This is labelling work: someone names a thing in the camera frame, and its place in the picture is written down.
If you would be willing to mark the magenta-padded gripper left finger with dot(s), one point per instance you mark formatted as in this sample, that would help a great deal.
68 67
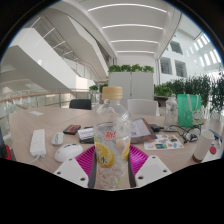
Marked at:
71 170

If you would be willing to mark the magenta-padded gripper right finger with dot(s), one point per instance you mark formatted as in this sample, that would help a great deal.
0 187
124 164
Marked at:
151 170

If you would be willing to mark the clear lemon drink bottle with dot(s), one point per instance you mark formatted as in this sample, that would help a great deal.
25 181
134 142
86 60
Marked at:
111 133

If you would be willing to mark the clear white-lidded water bottle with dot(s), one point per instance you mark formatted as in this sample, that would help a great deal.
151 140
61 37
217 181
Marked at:
171 111

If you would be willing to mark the white computer mouse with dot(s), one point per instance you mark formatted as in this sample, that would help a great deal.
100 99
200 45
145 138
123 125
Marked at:
68 151

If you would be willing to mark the small grey white mouse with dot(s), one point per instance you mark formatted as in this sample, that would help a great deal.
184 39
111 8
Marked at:
57 138

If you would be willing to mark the black white small box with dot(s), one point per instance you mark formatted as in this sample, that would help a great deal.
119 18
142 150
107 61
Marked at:
86 134

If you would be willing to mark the red black card case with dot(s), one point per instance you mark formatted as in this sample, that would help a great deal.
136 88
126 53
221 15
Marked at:
72 129

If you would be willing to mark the open notebook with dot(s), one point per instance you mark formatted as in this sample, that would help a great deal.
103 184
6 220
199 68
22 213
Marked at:
141 130

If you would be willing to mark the black power adapter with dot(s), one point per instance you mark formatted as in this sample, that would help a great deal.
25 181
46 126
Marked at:
155 127

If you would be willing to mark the white power strip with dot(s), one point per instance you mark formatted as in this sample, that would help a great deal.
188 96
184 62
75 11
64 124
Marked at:
38 142

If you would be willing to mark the white chair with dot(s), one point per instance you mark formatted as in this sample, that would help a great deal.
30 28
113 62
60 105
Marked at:
142 107

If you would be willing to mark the flat round red coaster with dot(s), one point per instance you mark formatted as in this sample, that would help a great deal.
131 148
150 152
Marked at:
213 150

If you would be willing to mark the white paper sheet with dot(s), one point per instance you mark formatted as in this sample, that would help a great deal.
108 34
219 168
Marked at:
36 113

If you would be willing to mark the red black chair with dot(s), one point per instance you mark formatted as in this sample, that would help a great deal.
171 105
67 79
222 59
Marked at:
4 150

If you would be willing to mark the green tote bag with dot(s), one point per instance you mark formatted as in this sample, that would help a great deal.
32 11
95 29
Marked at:
189 110

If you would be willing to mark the glass railing wooden handrail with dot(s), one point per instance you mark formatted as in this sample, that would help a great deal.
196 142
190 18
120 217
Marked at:
33 98

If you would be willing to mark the small green potted plant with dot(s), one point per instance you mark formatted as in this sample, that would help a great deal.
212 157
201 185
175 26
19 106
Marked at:
94 87

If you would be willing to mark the white cabinet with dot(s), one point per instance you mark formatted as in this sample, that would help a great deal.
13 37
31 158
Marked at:
131 85

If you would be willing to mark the row of green hedge plants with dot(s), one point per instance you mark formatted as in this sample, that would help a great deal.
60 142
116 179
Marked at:
193 88

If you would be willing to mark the green plants on cabinet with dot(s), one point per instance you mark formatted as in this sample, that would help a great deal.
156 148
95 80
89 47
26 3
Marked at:
130 68

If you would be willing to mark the ceiling light strips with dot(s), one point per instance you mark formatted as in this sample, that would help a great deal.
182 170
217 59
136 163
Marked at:
130 26

